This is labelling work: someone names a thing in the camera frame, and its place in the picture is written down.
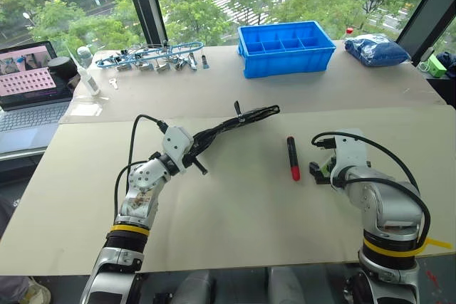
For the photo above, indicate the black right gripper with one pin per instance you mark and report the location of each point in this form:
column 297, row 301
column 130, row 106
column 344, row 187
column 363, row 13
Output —
column 320, row 172

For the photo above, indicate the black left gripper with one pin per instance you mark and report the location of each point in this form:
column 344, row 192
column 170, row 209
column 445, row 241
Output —
column 189, row 160

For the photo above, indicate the green highlighter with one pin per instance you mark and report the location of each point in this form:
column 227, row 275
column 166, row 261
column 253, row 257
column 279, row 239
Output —
column 325, row 166

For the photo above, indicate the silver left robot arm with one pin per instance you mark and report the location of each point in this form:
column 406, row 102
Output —
column 139, row 183

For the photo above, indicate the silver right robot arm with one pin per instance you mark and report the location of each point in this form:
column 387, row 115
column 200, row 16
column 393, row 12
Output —
column 386, row 204

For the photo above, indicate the red marker with black cap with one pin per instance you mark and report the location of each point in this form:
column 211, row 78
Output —
column 293, row 158

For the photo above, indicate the yellow zip tie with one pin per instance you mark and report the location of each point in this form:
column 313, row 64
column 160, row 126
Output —
column 436, row 244

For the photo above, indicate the silver padlock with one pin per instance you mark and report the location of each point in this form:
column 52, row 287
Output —
column 180, row 64
column 162, row 66
column 192, row 62
column 123, row 66
column 144, row 65

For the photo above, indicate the small blue padlock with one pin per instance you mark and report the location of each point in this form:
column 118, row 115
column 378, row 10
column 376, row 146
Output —
column 204, row 62

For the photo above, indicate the small silver key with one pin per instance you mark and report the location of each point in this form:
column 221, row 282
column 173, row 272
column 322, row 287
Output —
column 113, row 83

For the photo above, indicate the grey rounded robot leg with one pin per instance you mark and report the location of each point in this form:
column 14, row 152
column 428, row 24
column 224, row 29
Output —
column 285, row 286
column 196, row 288

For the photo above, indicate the blue plastic divided bin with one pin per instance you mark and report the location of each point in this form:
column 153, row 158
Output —
column 285, row 53

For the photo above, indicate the blue filled plastic bag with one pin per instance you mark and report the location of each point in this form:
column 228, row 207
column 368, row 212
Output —
column 377, row 49

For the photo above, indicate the red capped clear bottle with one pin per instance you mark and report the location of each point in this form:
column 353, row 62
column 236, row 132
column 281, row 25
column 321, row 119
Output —
column 349, row 32

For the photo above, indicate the clear plastic water bottle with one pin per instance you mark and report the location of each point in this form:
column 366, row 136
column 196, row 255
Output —
column 85, row 55

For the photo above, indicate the green small box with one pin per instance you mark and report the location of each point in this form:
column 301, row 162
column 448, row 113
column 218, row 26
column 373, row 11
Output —
column 436, row 66

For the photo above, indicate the black cylindrical speaker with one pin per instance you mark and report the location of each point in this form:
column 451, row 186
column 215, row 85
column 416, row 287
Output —
column 61, row 68

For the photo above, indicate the dark blue cloth bundle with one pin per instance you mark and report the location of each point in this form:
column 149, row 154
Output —
column 449, row 63

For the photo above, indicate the grey open laptop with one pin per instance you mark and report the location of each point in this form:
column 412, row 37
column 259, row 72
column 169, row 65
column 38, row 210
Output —
column 30, row 97

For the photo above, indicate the white sneaker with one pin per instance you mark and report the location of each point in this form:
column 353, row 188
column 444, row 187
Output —
column 37, row 291

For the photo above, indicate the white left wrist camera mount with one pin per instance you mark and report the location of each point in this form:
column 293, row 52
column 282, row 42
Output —
column 176, row 142

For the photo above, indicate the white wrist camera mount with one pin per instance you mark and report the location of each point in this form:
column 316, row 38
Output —
column 176, row 142
column 351, row 151

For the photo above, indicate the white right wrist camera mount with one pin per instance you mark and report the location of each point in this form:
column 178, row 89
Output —
column 351, row 151

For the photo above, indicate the black window frame post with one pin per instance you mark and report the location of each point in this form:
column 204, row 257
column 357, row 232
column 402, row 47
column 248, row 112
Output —
column 144, row 1
column 425, row 8

